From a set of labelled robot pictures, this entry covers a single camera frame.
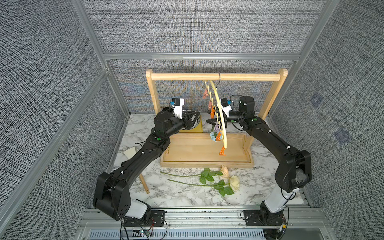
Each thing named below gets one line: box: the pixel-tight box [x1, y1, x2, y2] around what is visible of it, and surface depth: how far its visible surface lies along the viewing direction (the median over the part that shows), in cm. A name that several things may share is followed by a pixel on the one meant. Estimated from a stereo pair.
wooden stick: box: [139, 173, 150, 194], surface depth 85 cm
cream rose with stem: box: [167, 175, 241, 197], surface depth 84 cm
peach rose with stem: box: [160, 165, 230, 185], surface depth 88 cm
